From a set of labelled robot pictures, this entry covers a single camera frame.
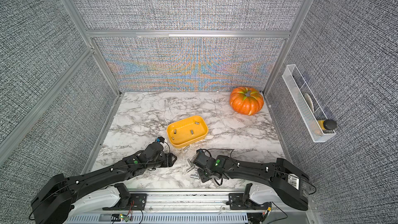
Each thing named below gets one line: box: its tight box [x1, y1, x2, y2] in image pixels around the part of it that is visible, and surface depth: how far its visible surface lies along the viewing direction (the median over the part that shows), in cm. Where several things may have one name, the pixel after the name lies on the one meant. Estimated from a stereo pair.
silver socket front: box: [190, 173, 200, 179], surface depth 82 cm
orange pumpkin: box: [229, 86, 265, 116], surface depth 102 cm
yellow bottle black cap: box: [317, 119, 337, 131], surface depth 63 cm
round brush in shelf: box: [304, 92, 315, 112], surface depth 71 cm
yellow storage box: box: [166, 115, 209, 148], surface depth 100 cm
